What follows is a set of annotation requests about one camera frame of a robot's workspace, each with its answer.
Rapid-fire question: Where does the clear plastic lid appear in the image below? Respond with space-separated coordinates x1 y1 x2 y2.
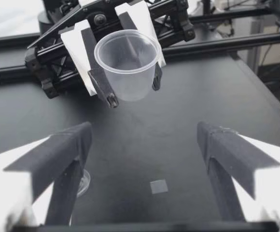
76 169 91 197

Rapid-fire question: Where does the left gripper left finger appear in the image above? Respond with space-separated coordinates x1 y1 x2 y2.
0 121 93 232

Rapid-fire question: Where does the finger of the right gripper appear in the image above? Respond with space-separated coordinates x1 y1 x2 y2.
114 2 167 91

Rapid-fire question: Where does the clear plastic cup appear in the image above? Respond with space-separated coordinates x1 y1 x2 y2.
93 28 162 102

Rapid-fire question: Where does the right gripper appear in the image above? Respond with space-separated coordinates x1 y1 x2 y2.
24 0 196 109

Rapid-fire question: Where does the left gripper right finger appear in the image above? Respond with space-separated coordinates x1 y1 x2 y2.
196 120 280 232

